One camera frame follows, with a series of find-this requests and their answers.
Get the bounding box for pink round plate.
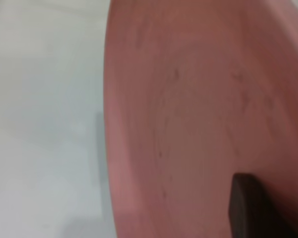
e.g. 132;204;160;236
103;0;298;238

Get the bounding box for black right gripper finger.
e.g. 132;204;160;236
228;173;296;238

